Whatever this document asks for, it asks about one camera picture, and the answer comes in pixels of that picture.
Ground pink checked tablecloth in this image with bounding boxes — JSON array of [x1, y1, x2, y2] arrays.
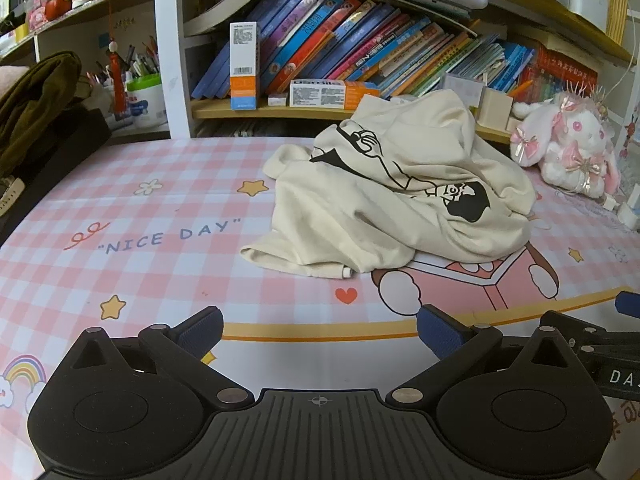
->
[[0, 136, 640, 480]]

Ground white pink plush bunny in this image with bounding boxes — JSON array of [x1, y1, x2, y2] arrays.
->
[[510, 91, 622, 196]]

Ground small beige wooden box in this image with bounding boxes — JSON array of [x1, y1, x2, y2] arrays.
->
[[476, 88, 516, 129]]

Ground thick white-paged book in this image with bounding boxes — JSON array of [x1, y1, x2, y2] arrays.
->
[[183, 0, 275, 38]]

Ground white translucent box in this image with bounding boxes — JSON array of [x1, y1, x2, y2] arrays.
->
[[442, 72, 486, 109]]

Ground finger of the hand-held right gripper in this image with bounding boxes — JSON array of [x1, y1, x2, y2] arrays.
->
[[615, 290, 640, 320], [541, 310, 608, 356]]

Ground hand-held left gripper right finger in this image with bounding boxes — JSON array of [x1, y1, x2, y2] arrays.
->
[[385, 302, 576, 408]]

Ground bunch of pens and pencils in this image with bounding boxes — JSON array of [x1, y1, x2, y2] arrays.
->
[[86, 35, 161, 86]]

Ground olive green jacket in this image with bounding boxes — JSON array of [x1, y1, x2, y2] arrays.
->
[[0, 51, 83, 177]]

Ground row of colourful books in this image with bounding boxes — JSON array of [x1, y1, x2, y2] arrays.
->
[[191, 0, 536, 101]]

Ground red tassel ornament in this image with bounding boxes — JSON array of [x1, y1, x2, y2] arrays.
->
[[106, 0, 127, 117]]

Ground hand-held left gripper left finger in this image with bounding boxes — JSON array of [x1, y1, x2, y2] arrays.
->
[[65, 305, 256, 408]]

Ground red boxed book set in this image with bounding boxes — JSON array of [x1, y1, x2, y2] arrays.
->
[[534, 46, 599, 92]]

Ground tall white orange box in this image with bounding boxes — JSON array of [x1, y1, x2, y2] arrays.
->
[[229, 21, 259, 110]]

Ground white pen holder jar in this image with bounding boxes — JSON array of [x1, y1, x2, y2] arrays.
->
[[125, 74, 167, 132]]

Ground flat white orange box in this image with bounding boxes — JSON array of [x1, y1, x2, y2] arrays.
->
[[290, 79, 380, 110]]

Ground white power adapter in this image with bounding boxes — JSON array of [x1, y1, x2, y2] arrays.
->
[[616, 201, 640, 233]]

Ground beige strap wristwatch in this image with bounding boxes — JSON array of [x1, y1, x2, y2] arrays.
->
[[0, 176, 26, 219]]

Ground cream printed T-shirt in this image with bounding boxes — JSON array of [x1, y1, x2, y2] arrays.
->
[[240, 89, 537, 279]]

